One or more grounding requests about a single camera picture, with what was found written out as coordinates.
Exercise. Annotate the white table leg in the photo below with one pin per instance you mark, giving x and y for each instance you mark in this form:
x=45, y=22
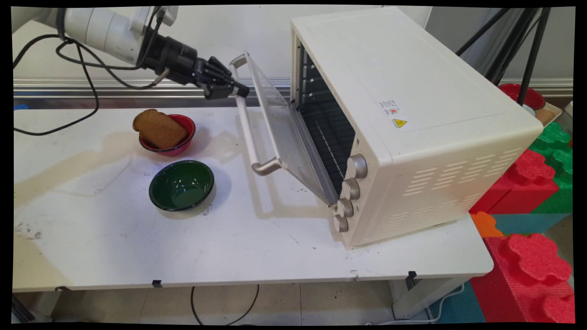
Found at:
x=426, y=295

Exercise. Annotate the white oven label sticker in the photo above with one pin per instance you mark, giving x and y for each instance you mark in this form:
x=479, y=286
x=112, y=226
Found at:
x=390, y=108

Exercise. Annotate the small red foam block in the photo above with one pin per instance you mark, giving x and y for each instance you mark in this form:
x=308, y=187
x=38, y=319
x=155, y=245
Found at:
x=527, y=183

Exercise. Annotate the blue foam floor mat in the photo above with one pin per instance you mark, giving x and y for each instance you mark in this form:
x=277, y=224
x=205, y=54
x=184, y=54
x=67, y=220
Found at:
x=458, y=309

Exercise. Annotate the dark green bowl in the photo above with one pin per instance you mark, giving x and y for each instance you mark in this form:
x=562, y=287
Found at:
x=182, y=185

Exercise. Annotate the yellow warning triangle sticker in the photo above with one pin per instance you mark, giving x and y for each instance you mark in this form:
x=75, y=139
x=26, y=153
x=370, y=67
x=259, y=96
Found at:
x=401, y=123

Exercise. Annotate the small black table clip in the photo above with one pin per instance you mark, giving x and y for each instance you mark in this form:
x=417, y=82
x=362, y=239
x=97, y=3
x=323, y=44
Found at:
x=157, y=283

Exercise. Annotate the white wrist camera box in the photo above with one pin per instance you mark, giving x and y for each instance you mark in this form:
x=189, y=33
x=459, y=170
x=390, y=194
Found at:
x=170, y=14

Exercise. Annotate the teal foam piece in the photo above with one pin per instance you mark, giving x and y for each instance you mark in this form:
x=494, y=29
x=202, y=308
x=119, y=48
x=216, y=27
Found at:
x=527, y=223

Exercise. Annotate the red bowl behind tripod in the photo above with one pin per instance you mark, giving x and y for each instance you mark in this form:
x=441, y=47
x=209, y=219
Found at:
x=532, y=98

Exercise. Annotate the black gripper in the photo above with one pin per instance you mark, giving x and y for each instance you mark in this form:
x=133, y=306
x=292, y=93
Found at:
x=179, y=59

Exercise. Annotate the smallest silver oven knob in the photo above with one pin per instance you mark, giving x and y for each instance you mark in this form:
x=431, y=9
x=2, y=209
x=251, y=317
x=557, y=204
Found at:
x=341, y=223

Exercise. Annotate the green foam block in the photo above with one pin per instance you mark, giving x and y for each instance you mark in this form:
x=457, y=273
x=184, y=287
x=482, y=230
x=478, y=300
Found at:
x=562, y=183

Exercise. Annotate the black tripod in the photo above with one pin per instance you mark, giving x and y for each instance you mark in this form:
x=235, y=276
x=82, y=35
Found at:
x=534, y=50

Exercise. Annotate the brown bread slice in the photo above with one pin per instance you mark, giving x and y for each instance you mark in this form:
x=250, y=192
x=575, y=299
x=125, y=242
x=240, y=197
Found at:
x=160, y=130

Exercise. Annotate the orange foam piece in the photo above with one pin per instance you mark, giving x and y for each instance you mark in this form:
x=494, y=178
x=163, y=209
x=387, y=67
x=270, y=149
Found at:
x=487, y=225

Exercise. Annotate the largest silver oven knob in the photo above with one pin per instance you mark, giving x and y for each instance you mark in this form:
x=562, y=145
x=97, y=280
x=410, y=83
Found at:
x=360, y=166

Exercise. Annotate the small blue object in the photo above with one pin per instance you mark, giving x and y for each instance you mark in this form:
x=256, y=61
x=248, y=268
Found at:
x=20, y=107

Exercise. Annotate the large black table clip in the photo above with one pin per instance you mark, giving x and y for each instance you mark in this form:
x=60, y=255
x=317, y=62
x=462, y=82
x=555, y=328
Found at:
x=412, y=278

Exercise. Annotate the red bowl with bread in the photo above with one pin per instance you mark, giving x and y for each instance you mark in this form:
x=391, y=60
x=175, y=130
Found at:
x=185, y=123

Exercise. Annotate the cream toaster oven body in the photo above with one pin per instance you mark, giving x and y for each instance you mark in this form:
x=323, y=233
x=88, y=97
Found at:
x=435, y=137

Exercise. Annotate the large red foam block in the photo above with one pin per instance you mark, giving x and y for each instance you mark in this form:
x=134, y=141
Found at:
x=527, y=275

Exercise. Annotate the silver metal wall rail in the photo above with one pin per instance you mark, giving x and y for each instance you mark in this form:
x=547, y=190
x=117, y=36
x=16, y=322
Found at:
x=55, y=89

